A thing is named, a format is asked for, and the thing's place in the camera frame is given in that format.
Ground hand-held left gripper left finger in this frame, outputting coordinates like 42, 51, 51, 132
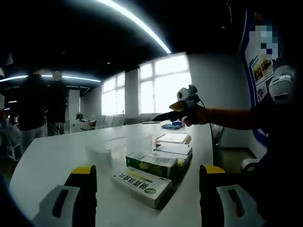
33, 165, 98, 227

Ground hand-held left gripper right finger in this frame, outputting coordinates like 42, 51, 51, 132
199, 165, 265, 227

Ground blue white medicine box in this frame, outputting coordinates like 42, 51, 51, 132
153, 143, 193, 164

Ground dark green medicine box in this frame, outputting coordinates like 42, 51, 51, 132
125, 151, 178, 184

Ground clear storage area container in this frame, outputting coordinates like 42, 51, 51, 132
84, 133, 153, 169

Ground person's right hand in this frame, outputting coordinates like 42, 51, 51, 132
182, 105, 210, 127

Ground blue packet on table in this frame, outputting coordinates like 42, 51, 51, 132
161, 122, 181, 131

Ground wide blinds window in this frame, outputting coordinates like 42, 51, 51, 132
139, 53, 192, 114

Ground dark sofa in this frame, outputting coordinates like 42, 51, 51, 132
124, 117, 152, 125

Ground white chair armrest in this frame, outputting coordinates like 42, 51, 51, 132
241, 157, 259, 173

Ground white mesh chair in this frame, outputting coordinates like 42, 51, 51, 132
95, 115, 107, 129
110, 115, 125, 128

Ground narrow blinds window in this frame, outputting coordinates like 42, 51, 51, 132
101, 72, 126, 116

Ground white office chair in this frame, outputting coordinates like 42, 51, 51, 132
6, 125, 24, 162

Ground white cabinet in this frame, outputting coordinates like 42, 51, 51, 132
70, 119, 97, 133

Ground long curved ceiling light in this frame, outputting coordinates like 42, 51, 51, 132
97, 0, 172, 54

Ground white chest device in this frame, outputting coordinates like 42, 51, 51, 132
268, 65, 298, 106

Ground ceiling light strip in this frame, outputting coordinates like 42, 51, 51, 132
0, 75, 29, 83
41, 74, 102, 83

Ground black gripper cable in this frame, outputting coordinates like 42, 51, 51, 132
198, 98, 215, 148

